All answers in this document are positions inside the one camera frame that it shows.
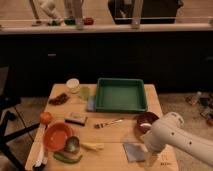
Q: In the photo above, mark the grey-blue towel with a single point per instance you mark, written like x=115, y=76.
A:
x=134, y=153

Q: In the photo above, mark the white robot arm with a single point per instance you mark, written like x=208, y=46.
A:
x=167, y=131

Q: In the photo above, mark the green plastic tray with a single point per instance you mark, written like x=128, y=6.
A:
x=117, y=95

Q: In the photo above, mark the blue sponge beside tray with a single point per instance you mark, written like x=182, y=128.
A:
x=91, y=104

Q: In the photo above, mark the light green cup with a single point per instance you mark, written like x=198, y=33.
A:
x=84, y=93

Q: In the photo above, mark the white round cup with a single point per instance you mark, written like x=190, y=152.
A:
x=73, y=85

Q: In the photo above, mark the dark maroon bowl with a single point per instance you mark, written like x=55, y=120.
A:
x=145, y=121

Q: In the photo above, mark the yellow banana piece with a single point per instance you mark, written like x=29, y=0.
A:
x=93, y=146

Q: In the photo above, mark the small metal cup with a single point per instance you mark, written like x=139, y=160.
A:
x=72, y=145

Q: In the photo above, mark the red tomato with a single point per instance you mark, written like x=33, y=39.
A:
x=45, y=118

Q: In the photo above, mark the orange plastic bowl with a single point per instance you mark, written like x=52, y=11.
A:
x=55, y=136

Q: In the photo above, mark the green chili pepper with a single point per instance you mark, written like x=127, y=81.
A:
x=61, y=157

